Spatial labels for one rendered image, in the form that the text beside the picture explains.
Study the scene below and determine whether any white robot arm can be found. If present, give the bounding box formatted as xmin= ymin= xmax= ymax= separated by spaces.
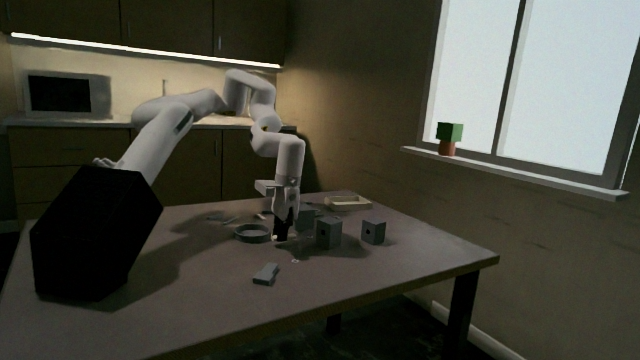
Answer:
xmin=93 ymin=69 xmax=306 ymax=197

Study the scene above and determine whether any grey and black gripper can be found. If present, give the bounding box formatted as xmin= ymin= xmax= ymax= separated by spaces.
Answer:
xmin=271 ymin=185 xmax=300 ymax=242

